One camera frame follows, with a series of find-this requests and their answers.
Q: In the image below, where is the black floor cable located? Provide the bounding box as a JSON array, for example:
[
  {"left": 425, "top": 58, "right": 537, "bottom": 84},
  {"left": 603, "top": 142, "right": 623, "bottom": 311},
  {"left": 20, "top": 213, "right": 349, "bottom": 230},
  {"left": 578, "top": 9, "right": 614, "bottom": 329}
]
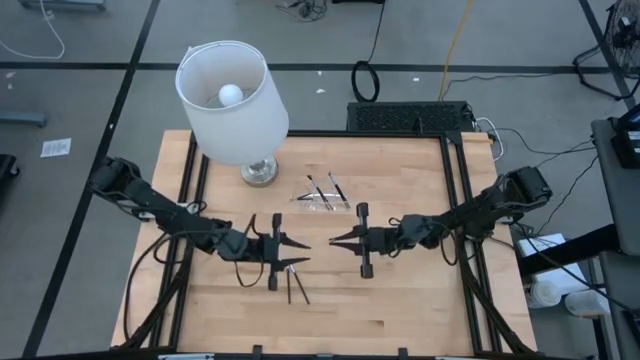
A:
[{"left": 441, "top": 72, "right": 581, "bottom": 99}]

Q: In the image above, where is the white shade table lamp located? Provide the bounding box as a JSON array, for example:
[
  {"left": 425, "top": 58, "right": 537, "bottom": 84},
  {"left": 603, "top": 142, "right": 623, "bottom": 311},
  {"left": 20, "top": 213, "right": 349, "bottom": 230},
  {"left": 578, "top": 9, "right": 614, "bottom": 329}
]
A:
[{"left": 174, "top": 40, "right": 290, "bottom": 189}]

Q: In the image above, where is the black desk crossbar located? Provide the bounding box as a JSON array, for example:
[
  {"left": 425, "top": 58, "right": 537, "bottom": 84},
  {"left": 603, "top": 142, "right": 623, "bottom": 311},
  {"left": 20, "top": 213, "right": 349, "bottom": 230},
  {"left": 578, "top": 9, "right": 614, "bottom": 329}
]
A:
[{"left": 517, "top": 223, "right": 619, "bottom": 277}]

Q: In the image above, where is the black spoolie brush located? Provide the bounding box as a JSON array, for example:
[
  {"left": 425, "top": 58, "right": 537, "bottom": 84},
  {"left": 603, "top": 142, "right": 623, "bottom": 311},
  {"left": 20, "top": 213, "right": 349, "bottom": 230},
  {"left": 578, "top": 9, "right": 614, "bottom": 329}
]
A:
[{"left": 309, "top": 178, "right": 334, "bottom": 212}]

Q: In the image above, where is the black aluminium table frame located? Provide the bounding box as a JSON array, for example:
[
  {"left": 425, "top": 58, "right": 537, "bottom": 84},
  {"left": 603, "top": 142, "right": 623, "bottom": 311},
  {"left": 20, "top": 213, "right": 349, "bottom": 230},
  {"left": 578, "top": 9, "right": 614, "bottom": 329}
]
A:
[{"left": 110, "top": 129, "right": 540, "bottom": 360}]

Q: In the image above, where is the white paper roll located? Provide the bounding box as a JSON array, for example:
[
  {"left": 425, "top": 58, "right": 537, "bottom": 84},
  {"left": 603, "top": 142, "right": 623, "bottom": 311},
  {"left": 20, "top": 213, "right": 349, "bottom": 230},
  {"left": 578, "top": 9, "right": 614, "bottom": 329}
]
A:
[
  {"left": 564, "top": 288, "right": 612, "bottom": 319},
  {"left": 528, "top": 279, "right": 565, "bottom": 310}
]

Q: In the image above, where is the white box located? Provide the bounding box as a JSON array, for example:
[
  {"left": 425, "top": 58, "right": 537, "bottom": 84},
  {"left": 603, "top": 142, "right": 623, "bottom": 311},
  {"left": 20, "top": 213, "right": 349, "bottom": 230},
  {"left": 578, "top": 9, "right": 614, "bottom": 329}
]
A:
[{"left": 517, "top": 232, "right": 569, "bottom": 259}]

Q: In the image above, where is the black floor fan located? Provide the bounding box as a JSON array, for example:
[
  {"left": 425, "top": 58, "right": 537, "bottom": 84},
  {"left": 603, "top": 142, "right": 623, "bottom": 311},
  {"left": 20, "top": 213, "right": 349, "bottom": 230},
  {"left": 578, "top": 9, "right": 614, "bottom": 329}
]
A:
[{"left": 572, "top": 0, "right": 640, "bottom": 102}]

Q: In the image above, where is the black cable tangle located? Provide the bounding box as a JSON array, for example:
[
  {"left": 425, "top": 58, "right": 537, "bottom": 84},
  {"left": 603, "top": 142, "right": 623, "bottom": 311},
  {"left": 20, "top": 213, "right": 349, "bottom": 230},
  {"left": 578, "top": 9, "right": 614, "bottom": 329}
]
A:
[{"left": 273, "top": 0, "right": 330, "bottom": 23}]

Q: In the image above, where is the black perforated computer case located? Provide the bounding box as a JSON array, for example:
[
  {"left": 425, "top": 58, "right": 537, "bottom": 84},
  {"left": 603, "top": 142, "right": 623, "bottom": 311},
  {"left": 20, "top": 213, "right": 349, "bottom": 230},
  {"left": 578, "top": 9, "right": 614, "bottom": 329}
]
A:
[{"left": 345, "top": 100, "right": 477, "bottom": 134}]

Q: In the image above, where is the white floor cable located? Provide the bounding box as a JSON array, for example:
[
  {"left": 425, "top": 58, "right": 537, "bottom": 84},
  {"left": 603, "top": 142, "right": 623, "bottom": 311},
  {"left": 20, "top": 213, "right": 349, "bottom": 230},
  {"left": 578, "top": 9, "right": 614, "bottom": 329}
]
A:
[{"left": 0, "top": 0, "right": 67, "bottom": 60}]

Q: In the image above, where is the white paper sheet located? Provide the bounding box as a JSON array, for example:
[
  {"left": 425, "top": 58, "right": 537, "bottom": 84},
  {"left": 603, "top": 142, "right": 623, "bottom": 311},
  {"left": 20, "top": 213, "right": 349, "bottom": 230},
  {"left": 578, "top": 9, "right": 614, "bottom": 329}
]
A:
[{"left": 39, "top": 137, "right": 73, "bottom": 160}]

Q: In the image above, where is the grey cart base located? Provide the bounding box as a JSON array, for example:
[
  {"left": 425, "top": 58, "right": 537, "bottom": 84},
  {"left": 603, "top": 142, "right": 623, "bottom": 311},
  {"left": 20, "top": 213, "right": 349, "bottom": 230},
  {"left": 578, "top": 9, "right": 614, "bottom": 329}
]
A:
[{"left": 19, "top": 0, "right": 107, "bottom": 12}]

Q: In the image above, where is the white light bulb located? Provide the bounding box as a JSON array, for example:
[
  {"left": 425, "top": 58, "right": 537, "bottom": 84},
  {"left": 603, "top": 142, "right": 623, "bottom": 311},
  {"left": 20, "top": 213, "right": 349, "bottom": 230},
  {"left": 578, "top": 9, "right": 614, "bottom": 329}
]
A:
[{"left": 218, "top": 83, "right": 245, "bottom": 108}]

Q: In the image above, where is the black coiled cable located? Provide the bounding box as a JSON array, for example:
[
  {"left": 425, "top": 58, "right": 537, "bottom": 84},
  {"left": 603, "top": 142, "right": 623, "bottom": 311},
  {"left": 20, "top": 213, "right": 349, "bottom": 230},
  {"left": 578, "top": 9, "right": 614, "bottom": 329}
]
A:
[{"left": 350, "top": 0, "right": 386, "bottom": 104}]

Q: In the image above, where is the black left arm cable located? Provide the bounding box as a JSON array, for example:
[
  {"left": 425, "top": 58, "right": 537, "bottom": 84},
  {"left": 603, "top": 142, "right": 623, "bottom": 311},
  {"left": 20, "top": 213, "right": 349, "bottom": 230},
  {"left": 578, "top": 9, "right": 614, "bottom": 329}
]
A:
[{"left": 122, "top": 229, "right": 174, "bottom": 349}]

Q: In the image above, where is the grey desk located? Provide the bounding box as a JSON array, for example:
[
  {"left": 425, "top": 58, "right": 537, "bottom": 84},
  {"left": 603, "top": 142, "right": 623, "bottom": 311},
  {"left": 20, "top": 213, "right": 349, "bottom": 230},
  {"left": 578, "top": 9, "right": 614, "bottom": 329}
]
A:
[{"left": 590, "top": 117, "right": 640, "bottom": 360}]

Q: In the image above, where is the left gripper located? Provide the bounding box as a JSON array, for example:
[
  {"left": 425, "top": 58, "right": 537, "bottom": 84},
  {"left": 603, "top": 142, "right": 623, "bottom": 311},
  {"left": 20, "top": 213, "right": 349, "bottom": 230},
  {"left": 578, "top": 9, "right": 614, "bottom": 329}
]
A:
[{"left": 231, "top": 213, "right": 313, "bottom": 293}]

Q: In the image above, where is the grey table foot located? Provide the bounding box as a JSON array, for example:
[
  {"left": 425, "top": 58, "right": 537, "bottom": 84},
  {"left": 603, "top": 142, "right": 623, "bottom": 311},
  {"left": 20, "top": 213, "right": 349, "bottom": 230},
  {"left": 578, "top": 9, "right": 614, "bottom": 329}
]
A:
[{"left": 0, "top": 110, "right": 49, "bottom": 128}]

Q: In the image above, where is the black desk device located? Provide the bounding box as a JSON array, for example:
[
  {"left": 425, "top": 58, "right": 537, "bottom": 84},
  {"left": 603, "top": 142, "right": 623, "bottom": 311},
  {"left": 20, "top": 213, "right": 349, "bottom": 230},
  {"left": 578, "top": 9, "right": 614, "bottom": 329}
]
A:
[{"left": 609, "top": 103, "right": 640, "bottom": 170}]

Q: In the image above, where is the clear acrylic organizer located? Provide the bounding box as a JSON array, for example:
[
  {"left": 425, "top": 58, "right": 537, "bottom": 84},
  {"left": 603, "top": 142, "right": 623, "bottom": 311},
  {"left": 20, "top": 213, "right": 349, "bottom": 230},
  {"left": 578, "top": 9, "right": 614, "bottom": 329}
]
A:
[{"left": 289, "top": 185, "right": 352, "bottom": 211}]

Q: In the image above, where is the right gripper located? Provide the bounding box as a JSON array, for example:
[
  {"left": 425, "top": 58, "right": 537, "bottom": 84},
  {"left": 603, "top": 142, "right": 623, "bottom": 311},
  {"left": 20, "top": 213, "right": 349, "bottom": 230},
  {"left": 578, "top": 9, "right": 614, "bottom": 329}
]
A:
[{"left": 328, "top": 202, "right": 402, "bottom": 280}]

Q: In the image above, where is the white cable loop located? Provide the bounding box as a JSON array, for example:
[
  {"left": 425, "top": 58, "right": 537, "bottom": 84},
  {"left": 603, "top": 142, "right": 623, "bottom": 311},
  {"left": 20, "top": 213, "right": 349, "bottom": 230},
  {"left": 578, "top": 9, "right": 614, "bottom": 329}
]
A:
[{"left": 474, "top": 116, "right": 507, "bottom": 164}]

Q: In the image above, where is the yellow hanging cable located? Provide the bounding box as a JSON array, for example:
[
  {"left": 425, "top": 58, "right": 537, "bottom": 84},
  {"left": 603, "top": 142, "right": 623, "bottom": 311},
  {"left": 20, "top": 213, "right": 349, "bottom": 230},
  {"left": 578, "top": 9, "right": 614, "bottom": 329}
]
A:
[{"left": 437, "top": 0, "right": 475, "bottom": 103}]

